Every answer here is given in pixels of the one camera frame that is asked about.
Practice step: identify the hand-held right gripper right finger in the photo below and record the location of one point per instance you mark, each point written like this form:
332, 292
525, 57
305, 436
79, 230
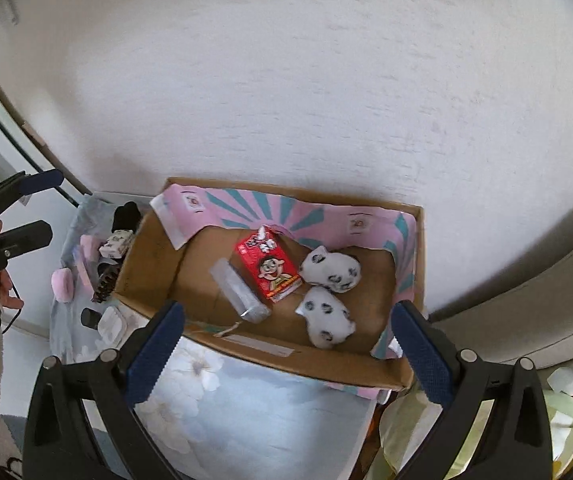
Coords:
424, 360

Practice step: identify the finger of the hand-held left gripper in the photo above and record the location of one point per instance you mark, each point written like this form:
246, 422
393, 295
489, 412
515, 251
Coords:
41, 180
26, 237

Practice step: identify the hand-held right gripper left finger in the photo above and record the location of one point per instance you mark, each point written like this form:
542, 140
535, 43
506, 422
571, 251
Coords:
159, 355

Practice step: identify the pink fluffy band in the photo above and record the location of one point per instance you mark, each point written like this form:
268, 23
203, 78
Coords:
62, 285
89, 246

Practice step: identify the cardboard box with pink print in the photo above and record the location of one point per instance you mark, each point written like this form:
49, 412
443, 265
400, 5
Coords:
206, 265

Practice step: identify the person's left hand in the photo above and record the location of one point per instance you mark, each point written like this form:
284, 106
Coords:
6, 290

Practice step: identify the small black cylinder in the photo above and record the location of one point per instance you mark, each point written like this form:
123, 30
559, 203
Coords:
89, 317

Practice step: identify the small white patterned box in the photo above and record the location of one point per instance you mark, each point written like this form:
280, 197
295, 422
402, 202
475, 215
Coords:
116, 245

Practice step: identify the black cloth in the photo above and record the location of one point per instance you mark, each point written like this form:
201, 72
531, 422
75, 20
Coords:
126, 217

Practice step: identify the clear plastic packet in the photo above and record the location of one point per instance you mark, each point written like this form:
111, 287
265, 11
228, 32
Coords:
239, 292

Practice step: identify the floral table cloth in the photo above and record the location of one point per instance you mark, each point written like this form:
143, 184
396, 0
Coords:
246, 410

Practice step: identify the white black-spotted plush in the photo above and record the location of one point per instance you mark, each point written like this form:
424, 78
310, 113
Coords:
331, 270
326, 317

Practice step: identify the beige sofa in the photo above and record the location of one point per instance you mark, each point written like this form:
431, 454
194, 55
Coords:
541, 320

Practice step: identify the red snack packet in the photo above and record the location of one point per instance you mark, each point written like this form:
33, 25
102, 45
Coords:
266, 265

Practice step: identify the green floral bedding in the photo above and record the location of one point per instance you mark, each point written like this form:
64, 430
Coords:
571, 410

